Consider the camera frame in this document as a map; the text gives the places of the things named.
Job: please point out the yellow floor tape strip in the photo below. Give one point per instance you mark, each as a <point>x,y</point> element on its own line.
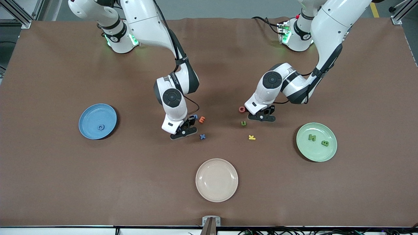
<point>375,11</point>

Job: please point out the orange letter E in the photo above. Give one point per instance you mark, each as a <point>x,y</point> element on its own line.
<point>201,119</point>

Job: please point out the white table frame rail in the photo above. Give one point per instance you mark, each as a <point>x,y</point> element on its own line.
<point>65,231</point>

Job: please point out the beige plate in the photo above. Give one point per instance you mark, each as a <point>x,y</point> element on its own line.
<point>217,180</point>

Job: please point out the green plate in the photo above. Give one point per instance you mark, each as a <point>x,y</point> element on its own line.
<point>313,151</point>

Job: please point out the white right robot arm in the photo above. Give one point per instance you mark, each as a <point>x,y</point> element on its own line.
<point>147,26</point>

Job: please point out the grey metal camera bracket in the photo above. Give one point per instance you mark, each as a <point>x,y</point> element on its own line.
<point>211,225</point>

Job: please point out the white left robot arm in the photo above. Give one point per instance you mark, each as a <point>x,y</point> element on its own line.
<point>329,29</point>

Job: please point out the green letter B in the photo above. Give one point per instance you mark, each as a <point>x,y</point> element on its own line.
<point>325,143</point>

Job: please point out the green letter N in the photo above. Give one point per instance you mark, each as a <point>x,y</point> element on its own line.
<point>312,137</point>

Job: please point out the pink letter Q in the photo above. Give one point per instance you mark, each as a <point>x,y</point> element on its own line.
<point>240,108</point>

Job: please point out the yellow letter K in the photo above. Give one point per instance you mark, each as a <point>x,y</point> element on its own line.
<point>251,137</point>

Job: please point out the blue letter G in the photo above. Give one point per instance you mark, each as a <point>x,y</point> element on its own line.
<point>99,127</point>

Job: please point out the blue plate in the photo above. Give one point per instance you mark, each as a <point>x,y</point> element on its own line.
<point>91,117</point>

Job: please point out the aluminium frame profile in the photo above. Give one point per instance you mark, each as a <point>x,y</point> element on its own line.
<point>25,23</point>
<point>396,20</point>

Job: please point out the brown table cover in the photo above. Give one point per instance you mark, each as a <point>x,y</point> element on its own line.
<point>65,182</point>

